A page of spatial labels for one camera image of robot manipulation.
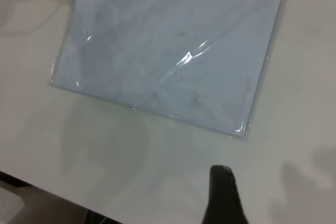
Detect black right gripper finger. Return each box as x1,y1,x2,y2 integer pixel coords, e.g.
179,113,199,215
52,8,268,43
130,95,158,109
201,165,249,224

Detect white paper sheets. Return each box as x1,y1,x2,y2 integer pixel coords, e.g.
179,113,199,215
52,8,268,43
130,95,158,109
56,0,287,133

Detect clear plastic zip bag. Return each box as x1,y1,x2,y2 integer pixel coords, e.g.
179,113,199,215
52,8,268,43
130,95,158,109
48,0,293,143

